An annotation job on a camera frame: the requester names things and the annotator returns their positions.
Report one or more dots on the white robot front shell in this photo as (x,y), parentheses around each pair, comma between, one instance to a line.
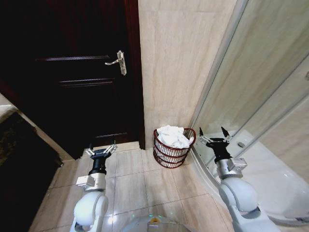
(154,223)

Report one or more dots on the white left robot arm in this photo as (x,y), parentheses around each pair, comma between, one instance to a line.
(90,207)

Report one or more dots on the metal shower drain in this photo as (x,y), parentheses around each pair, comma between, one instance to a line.
(241,144)

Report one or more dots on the white shower tray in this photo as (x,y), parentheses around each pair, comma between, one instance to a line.
(277,174)

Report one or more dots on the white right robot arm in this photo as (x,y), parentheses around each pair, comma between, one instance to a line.
(239,193)

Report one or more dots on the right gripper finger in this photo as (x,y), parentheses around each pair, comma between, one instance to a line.
(204,139)
(225,134)

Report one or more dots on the white crumpled towel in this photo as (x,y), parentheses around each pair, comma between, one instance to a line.
(172,137)

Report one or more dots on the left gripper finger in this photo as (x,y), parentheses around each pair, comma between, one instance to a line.
(110,148)
(88,152)

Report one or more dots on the dark red door frame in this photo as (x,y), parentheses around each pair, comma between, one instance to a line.
(137,72)

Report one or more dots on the glass shower enclosure panel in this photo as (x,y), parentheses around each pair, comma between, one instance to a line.
(251,72)

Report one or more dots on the dark vanity cabinet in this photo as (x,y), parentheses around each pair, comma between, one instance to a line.
(21,169)

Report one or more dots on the dark wooden door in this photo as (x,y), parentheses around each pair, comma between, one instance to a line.
(62,72)

